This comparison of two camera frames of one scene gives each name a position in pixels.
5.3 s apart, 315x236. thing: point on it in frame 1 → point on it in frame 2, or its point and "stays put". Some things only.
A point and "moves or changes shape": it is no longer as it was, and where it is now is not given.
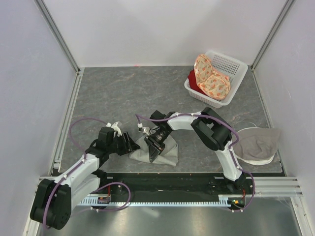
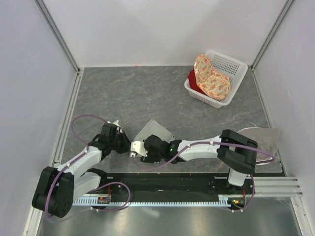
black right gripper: x=155 y=148 → x=149 y=159
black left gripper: x=128 y=146 stays put
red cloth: x=193 y=82 stays put
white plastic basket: x=233 y=70 stays put
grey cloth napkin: x=169 y=156 moves or changes shape
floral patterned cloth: x=215 y=85 stays put
